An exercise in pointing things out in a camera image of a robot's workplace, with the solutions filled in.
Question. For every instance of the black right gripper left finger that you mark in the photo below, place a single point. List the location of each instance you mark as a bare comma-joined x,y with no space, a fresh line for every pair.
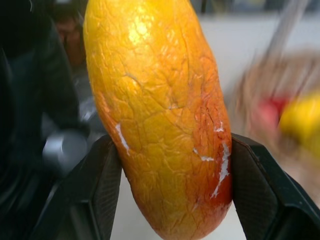
87,195

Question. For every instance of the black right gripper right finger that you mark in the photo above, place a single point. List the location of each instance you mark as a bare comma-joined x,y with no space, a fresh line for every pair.
265,200

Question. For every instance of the yellow orange mango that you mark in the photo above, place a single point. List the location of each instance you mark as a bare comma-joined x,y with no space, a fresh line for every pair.
160,112

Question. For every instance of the yellow fruit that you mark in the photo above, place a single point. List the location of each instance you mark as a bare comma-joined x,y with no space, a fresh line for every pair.
303,120

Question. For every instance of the red fruit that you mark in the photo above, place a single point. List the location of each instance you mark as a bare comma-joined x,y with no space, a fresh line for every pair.
271,111

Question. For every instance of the robot black and silver body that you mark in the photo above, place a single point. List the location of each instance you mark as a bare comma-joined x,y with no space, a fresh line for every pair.
32,100

